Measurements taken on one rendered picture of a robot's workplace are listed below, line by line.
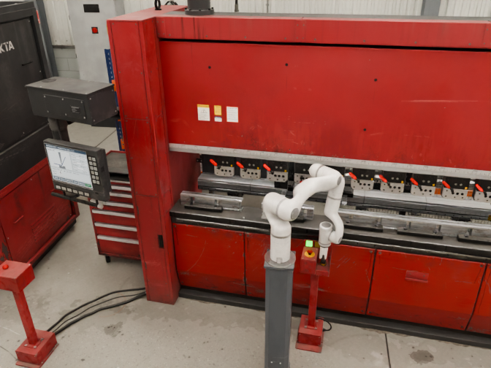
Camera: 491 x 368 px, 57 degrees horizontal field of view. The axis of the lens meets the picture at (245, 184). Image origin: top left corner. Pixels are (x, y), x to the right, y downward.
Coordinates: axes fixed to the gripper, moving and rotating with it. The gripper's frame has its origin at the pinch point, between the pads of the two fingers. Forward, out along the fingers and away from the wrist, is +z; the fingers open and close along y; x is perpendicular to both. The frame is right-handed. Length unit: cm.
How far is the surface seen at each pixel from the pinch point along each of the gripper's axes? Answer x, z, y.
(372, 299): 39, 45, -16
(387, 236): 42.0, -10.8, -22.8
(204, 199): -96, -17, -33
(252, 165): -58, -51, -35
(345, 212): 11.8, -19.4, -34.2
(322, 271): 0.4, 4.7, 6.1
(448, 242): 83, -11, -25
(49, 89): -169, -121, 18
